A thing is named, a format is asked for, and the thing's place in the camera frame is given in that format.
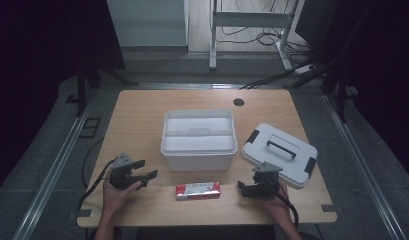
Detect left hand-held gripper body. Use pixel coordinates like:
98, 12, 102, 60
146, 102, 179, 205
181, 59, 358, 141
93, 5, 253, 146
108, 152, 143, 191

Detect red and white packet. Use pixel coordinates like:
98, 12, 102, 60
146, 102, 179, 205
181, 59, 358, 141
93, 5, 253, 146
174, 181, 222, 202

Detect white lid with black handle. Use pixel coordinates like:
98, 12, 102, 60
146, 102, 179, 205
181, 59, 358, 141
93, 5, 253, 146
241, 122, 319, 190

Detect white cabinet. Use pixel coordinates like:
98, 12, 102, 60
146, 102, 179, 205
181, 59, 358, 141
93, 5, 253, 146
106, 0, 190, 48

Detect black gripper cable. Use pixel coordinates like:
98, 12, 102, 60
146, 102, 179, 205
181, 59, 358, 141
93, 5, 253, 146
265, 181, 300, 230
78, 158, 117, 211

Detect floor socket plate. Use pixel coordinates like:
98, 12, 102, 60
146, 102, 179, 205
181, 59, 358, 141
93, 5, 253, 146
78, 117, 102, 140

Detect dark curtain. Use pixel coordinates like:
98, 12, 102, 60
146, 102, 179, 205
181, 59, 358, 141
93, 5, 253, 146
320, 0, 409, 184
0, 0, 127, 198

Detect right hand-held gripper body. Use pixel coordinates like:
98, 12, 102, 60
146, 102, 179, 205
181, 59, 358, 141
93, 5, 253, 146
252, 161, 284, 201

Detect person's left hand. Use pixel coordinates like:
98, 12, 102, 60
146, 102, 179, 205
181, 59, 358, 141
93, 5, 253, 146
102, 169, 143, 216

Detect white power strip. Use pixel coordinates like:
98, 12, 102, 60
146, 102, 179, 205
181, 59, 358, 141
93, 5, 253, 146
293, 63, 315, 75

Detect white plastic storage box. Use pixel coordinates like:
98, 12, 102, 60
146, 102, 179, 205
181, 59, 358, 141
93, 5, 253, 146
160, 109, 239, 173

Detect white metal stand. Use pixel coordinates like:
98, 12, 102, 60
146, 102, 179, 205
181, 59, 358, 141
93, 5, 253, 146
208, 0, 302, 71

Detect thin black cable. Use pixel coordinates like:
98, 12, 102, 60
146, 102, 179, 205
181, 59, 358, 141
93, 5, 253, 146
81, 137, 106, 188

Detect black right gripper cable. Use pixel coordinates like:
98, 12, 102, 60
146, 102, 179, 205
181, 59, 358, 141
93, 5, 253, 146
265, 181, 300, 230

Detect white box insert tray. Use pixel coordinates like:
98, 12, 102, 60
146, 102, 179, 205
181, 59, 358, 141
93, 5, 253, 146
164, 116, 236, 153

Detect black floor cables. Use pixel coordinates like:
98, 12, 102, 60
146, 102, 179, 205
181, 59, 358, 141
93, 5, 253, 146
221, 0, 314, 65

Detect person's right hand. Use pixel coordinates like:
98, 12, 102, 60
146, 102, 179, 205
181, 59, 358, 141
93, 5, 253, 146
258, 181, 292, 221

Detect metal floor rail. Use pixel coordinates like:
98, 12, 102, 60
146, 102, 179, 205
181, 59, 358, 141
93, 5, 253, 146
11, 96, 97, 240
322, 93, 408, 240

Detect black stand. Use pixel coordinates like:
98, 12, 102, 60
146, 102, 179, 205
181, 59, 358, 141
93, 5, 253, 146
75, 59, 140, 118

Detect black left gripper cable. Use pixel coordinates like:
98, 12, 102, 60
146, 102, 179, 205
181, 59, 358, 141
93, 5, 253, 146
78, 158, 117, 211

